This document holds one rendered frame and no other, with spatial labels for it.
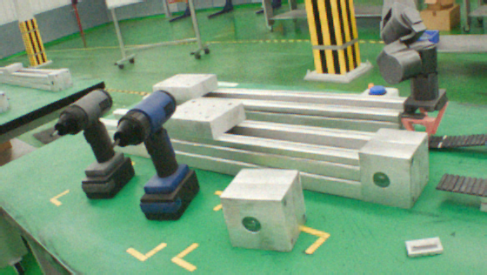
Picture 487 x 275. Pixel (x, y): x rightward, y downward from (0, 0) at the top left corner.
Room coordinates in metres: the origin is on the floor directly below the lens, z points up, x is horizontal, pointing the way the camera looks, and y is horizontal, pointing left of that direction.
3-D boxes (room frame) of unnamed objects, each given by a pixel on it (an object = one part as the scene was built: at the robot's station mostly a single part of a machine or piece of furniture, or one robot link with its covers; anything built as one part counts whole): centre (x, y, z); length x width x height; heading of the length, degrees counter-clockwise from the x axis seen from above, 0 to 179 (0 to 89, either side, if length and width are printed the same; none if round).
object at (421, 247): (0.48, -0.22, 0.78); 0.05 x 0.03 x 0.01; 78
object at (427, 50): (0.79, -0.36, 0.97); 0.07 x 0.06 x 0.07; 117
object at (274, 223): (0.62, -0.01, 0.83); 0.11 x 0.10 x 0.10; 153
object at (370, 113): (1.09, -0.04, 0.82); 0.80 x 0.10 x 0.09; 48
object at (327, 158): (0.95, 0.09, 0.82); 0.80 x 0.10 x 0.09; 48
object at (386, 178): (0.66, -0.25, 0.83); 0.12 x 0.09 x 0.10; 138
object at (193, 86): (1.26, 0.15, 0.87); 0.16 x 0.11 x 0.07; 48
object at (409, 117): (0.78, -0.35, 0.84); 0.07 x 0.07 x 0.09; 47
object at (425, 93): (0.79, -0.37, 0.91); 0.10 x 0.07 x 0.07; 137
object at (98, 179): (0.89, 0.34, 0.89); 0.20 x 0.08 x 0.22; 160
